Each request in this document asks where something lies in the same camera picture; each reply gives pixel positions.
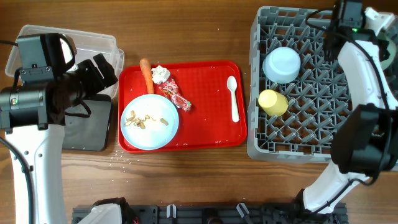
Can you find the black rectangular tray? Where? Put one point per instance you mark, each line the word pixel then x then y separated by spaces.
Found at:
pixel 89 134

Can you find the clear plastic bin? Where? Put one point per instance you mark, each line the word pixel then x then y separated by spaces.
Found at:
pixel 88 44

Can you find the yellow plastic cup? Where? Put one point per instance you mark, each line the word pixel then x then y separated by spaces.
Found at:
pixel 273 103

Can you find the red candy wrapper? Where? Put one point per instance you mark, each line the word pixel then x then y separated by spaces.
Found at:
pixel 171 91

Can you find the grey dishwasher rack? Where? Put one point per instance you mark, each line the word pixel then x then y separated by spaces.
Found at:
pixel 319 99

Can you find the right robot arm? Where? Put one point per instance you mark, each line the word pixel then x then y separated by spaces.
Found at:
pixel 366 144

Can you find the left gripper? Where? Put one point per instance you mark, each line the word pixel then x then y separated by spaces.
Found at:
pixel 94 76

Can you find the mint green bowl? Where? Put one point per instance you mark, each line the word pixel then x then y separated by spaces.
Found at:
pixel 393 50

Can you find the crumpled white tissue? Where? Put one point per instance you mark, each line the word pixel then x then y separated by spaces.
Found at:
pixel 160 74

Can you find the light blue bowl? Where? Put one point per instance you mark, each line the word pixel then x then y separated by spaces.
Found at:
pixel 282 65

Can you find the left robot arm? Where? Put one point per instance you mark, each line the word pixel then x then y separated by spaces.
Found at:
pixel 33 112

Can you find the peanut shell scraps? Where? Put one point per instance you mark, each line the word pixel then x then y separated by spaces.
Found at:
pixel 134 119

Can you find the light blue plate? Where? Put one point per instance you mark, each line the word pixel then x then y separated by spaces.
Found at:
pixel 156 135

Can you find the red serving tray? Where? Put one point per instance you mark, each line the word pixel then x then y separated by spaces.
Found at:
pixel 209 122

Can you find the white plastic spoon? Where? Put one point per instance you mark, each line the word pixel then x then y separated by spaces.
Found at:
pixel 232 86

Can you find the orange carrot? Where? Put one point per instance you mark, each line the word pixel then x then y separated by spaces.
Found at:
pixel 147 74

